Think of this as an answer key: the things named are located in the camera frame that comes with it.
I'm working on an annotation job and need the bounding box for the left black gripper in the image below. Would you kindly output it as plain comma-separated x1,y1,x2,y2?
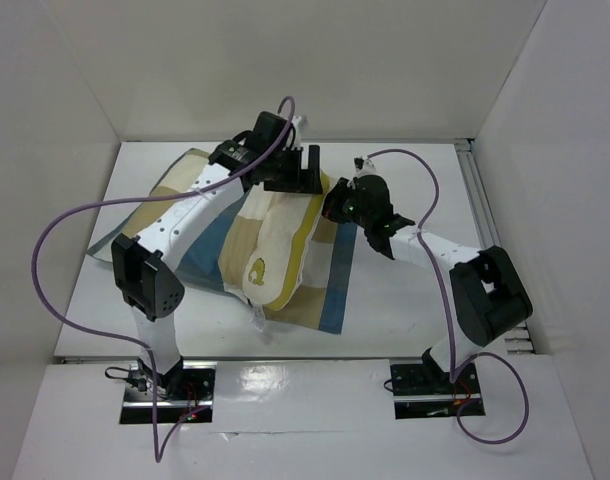
262,143,321,193

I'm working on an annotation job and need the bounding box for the blue beige patchwork pillowcase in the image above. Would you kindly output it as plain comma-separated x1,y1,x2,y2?
87,148,356,335

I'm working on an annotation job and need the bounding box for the cream pillow with yellow edge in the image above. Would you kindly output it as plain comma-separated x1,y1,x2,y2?
242,187,324,311

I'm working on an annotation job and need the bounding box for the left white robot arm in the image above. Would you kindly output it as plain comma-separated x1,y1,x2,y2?
111,140,330,399

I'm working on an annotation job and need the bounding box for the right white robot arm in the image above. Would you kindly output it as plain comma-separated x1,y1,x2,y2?
323,178,533,392

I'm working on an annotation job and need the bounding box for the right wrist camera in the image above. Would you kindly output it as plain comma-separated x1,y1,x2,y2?
353,174,390,203

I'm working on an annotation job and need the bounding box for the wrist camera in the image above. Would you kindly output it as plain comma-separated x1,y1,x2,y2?
246,111,288,152
353,174,390,203

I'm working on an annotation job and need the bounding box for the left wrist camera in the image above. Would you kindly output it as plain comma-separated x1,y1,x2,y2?
246,111,288,152

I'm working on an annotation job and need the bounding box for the aluminium rail right side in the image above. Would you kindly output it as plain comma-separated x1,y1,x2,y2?
454,139,536,355

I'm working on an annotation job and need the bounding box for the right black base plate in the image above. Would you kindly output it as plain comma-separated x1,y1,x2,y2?
390,363,481,396

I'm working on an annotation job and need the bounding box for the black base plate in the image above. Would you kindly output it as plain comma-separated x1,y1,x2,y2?
390,363,481,396
123,367,216,404

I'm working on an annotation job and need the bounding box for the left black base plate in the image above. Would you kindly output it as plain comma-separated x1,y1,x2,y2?
123,367,216,404

